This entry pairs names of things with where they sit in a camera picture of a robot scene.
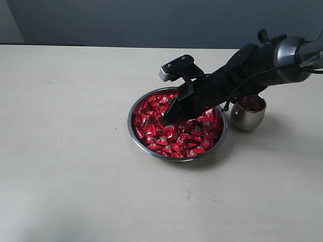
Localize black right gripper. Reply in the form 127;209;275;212
159;44;277;126

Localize steel bowl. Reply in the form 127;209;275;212
127;86;229;162

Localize stainless steel cup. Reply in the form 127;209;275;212
230;94;266;132

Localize red candies in cup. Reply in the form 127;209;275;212
237;95;265;111

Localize red wrapped candy pile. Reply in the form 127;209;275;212
133;91;223;158

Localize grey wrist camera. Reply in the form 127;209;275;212
159;54;194;82

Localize black cable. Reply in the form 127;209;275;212
222;66;323;111

